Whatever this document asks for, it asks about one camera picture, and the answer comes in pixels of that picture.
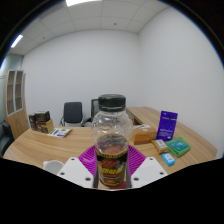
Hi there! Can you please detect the flat round red coaster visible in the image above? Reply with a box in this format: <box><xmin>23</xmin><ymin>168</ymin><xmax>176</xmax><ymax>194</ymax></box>
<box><xmin>108</xmin><ymin>182</ymin><xmax>132</xmax><ymax>191</ymax></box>

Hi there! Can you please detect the wooden side desk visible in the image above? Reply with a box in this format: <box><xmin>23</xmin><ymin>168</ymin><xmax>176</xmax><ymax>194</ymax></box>
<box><xmin>126</xmin><ymin>106</ymin><xmax>164</xmax><ymax>129</ymax></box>

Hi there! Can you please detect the small blue box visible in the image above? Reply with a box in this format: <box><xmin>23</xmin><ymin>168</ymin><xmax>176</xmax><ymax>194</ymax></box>
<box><xmin>161</xmin><ymin>153</ymin><xmax>176</xmax><ymax>167</ymax></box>

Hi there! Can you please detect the white and green leaflet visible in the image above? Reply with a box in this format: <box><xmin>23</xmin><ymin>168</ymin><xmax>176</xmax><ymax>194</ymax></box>
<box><xmin>47</xmin><ymin>127</ymin><xmax>73</xmax><ymax>138</ymax></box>

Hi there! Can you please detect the rectangular ceiling light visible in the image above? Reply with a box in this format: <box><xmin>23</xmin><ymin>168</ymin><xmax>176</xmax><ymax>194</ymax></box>
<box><xmin>9</xmin><ymin>34</ymin><xmax>24</xmax><ymax>49</ymax></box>
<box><xmin>65</xmin><ymin>0</ymin><xmax>98</xmax><ymax>8</ymax></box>

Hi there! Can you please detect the dark brown cardboard box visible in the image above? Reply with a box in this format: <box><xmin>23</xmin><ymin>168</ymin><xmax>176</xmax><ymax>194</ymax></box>
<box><xmin>34</xmin><ymin>110</ymin><xmax>51</xmax><ymax>124</ymax></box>

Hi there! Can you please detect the clear black-capped drink bottle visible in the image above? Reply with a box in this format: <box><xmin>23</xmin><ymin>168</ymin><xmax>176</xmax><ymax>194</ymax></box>
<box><xmin>90</xmin><ymin>93</ymin><xmax>134</xmax><ymax>188</ymax></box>

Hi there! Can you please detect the purple upright card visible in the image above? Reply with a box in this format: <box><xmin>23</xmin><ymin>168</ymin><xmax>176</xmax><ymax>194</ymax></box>
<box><xmin>156</xmin><ymin>110</ymin><xmax>179</xmax><ymax>142</ymax></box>

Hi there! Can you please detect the flat green box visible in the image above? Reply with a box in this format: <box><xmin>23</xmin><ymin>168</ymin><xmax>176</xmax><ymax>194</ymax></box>
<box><xmin>165</xmin><ymin>136</ymin><xmax>192</xmax><ymax>158</ymax></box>

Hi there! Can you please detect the small tan packet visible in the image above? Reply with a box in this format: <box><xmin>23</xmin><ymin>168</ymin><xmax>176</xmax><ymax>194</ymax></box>
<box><xmin>151</xmin><ymin>138</ymin><xmax>170</xmax><ymax>155</ymax></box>

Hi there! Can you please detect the clear round plastic lid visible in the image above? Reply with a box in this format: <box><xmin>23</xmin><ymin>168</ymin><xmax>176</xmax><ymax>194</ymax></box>
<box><xmin>134</xmin><ymin>123</ymin><xmax>151</xmax><ymax>130</ymax></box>

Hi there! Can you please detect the small brown cardboard box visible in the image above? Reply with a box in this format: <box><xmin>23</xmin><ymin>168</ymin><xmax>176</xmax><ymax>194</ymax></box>
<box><xmin>28</xmin><ymin>113</ymin><xmax>38</xmax><ymax>131</ymax></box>

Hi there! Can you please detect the white and grey mug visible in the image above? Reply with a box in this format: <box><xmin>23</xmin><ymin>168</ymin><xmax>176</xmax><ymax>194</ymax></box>
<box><xmin>42</xmin><ymin>159</ymin><xmax>65</xmax><ymax>175</ymax></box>

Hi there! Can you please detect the tan cardboard box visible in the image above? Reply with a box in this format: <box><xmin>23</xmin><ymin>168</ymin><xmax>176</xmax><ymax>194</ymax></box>
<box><xmin>40</xmin><ymin>119</ymin><xmax>55</xmax><ymax>134</ymax></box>

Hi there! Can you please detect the orange-brown wooden box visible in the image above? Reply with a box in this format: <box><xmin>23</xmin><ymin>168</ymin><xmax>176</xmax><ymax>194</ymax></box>
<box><xmin>132</xmin><ymin>127</ymin><xmax>158</xmax><ymax>146</ymax></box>

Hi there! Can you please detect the wooden shelf cabinet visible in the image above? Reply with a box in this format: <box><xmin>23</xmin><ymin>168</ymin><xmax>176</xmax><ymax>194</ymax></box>
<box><xmin>3</xmin><ymin>69</ymin><xmax>30</xmax><ymax>140</ymax></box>

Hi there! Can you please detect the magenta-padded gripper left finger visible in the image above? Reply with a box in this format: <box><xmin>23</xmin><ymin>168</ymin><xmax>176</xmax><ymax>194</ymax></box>
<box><xmin>56</xmin><ymin>144</ymin><xmax>98</xmax><ymax>189</ymax></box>

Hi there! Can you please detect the black leather sofa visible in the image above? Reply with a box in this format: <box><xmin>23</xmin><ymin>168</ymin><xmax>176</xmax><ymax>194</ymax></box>
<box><xmin>0</xmin><ymin>121</ymin><xmax>15</xmax><ymax>158</ymax></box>

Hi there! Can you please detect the black grey-backed office chair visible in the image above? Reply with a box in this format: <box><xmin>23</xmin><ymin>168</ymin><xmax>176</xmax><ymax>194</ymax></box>
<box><xmin>81</xmin><ymin>98</ymin><xmax>100</xmax><ymax>128</ymax></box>

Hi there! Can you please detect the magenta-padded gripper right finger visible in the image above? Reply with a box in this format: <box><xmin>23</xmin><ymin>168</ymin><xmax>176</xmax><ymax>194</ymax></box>
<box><xmin>126</xmin><ymin>144</ymin><xmax>169</xmax><ymax>189</ymax></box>

